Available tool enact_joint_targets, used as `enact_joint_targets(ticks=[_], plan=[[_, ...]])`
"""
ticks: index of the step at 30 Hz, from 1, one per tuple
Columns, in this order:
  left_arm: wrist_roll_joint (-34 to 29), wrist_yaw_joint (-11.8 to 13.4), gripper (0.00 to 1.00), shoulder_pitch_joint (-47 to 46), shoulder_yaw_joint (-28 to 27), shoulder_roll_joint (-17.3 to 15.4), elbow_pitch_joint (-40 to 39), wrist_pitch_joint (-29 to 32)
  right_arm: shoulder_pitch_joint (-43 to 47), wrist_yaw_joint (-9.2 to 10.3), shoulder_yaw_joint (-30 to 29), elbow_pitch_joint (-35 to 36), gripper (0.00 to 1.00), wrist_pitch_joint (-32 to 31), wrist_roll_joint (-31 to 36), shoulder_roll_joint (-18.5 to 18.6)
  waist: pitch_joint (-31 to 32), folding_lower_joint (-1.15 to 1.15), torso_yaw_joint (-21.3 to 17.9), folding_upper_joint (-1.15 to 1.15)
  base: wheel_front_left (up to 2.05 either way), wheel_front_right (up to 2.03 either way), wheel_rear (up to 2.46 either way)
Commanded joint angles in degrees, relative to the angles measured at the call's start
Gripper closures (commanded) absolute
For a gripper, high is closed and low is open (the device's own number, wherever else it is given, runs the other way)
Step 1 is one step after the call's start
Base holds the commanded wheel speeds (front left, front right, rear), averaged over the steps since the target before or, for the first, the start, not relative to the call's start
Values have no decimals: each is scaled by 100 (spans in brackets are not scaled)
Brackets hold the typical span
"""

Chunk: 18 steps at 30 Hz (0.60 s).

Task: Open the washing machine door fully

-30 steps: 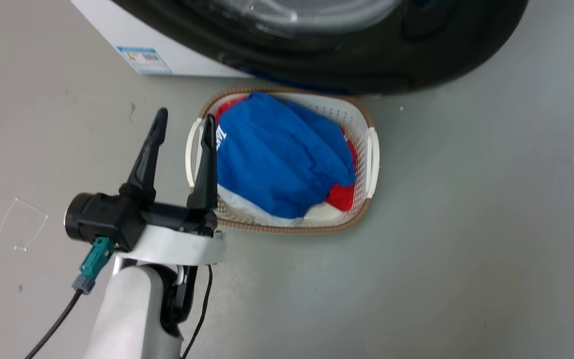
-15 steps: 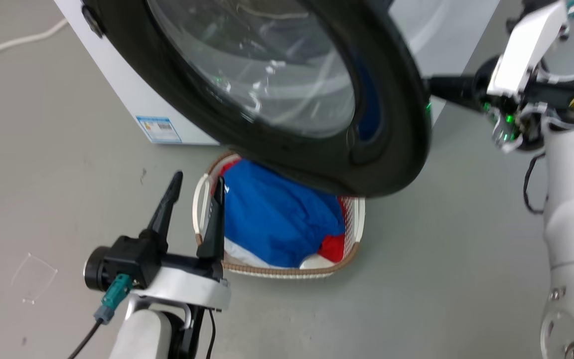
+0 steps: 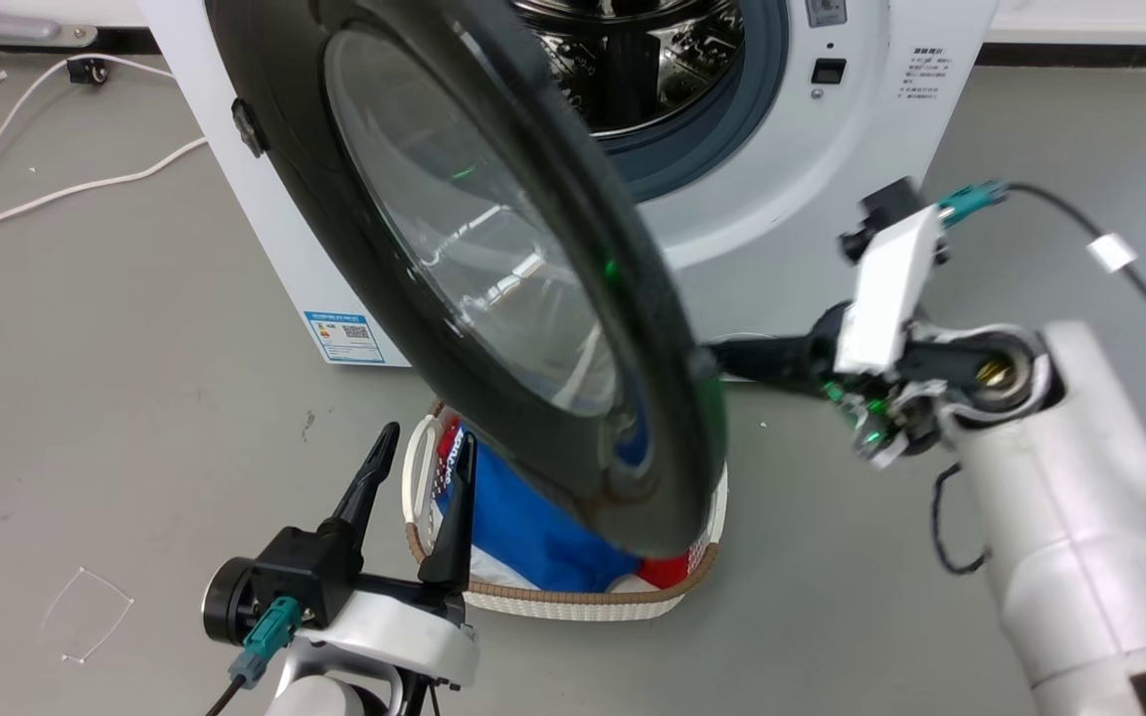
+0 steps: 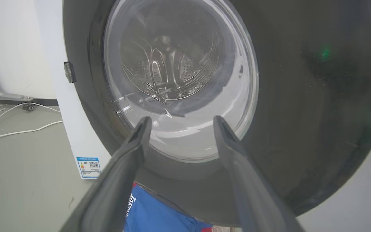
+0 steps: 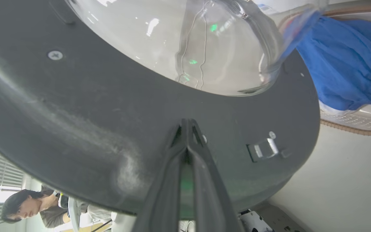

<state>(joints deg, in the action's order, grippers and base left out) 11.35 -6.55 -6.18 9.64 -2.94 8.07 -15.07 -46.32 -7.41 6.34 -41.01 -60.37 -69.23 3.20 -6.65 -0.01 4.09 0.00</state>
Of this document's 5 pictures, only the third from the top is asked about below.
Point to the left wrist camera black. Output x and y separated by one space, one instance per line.
227 600

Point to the red white printed garment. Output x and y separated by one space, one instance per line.
448 462

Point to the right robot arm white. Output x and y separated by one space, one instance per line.
1090 517

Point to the blue garment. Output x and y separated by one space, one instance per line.
523 537

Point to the black round glass washer door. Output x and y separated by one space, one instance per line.
633 328

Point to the printed text sticker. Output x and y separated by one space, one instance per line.
923 75

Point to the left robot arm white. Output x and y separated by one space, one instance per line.
324 698

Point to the blue energy label sticker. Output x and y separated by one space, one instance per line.
344 338

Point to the steel washer drum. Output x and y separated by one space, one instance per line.
633 70

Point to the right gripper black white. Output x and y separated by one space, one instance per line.
971 363

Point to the white front-load washing machine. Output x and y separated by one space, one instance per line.
812 169

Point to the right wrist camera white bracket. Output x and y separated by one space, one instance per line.
886 298

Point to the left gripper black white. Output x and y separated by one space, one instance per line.
304 572

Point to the grey wall fixture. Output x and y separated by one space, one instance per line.
16 20

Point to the white woven laundry basket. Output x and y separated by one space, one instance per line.
573 602

